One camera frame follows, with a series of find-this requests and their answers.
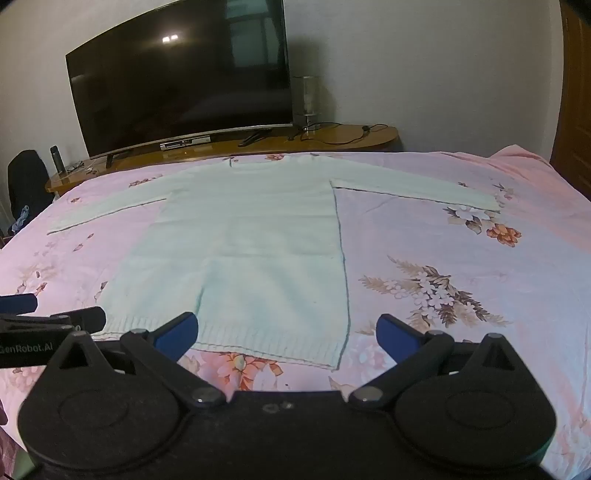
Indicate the glass table lamp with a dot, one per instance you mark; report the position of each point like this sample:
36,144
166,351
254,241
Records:
307,99

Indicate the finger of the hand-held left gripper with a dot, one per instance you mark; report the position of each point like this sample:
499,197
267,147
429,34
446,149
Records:
85,319
18,304

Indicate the black chair with clothes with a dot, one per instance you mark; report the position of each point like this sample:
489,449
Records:
27,180

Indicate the wooden television cabinet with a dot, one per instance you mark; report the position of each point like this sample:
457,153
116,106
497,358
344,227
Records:
277,145

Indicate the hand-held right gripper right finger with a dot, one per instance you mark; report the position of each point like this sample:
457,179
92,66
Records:
396,336

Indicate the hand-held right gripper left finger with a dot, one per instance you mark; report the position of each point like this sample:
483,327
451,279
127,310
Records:
178,334

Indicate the brown wooden door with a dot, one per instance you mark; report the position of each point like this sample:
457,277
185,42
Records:
575,115

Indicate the black remote control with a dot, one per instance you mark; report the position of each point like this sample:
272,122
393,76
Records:
57,159

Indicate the silver set-top box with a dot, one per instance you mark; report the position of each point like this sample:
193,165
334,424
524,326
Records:
184,142

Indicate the black curved television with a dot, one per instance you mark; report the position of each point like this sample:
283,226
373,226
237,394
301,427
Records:
184,69

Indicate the white towel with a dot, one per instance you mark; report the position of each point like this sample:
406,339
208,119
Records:
258,240

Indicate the pink floral bedsheet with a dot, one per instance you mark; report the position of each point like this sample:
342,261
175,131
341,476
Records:
406,230

